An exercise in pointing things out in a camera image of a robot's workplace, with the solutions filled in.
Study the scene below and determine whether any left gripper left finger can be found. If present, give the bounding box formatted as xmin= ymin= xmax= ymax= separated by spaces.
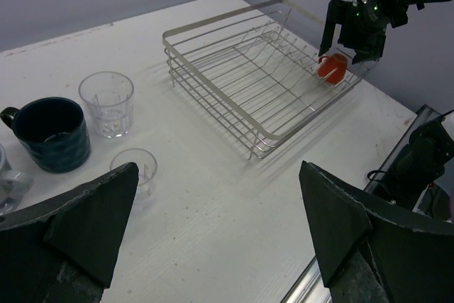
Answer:
xmin=1 ymin=162 xmax=138 ymax=302

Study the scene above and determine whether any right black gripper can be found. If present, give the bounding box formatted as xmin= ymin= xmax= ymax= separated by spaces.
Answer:
xmin=319 ymin=0 xmax=389 ymax=64

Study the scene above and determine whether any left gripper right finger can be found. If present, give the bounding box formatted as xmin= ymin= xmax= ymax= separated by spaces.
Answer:
xmin=299 ymin=162 xmax=453 ymax=302

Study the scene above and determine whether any orange cup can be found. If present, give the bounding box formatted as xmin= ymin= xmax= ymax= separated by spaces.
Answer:
xmin=317 ymin=53 xmax=348 ymax=85

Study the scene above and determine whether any pale grey-blue mug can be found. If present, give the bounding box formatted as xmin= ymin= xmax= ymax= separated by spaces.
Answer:
xmin=1 ymin=145 xmax=34 ymax=216

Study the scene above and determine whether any large dark blue mug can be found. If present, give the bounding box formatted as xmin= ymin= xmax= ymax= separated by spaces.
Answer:
xmin=1 ymin=97 xmax=91 ymax=174

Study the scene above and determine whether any small clear glass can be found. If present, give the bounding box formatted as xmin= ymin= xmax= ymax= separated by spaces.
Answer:
xmin=109 ymin=148 xmax=157 ymax=200

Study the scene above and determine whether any clear faceted glass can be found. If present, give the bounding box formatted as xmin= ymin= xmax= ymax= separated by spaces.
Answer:
xmin=78 ymin=72 xmax=135 ymax=138

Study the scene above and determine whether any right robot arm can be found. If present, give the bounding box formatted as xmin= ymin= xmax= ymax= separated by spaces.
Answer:
xmin=319 ymin=0 xmax=452 ymax=64

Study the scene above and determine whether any aluminium front rail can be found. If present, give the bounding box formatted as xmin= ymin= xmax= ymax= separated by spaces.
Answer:
xmin=284 ymin=106 xmax=453 ymax=302

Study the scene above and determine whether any metal wire dish rack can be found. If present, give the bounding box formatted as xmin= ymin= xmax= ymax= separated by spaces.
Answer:
xmin=162 ymin=0 xmax=367 ymax=159

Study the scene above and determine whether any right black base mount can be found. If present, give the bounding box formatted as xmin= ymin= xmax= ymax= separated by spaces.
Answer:
xmin=367 ymin=111 xmax=453 ymax=209

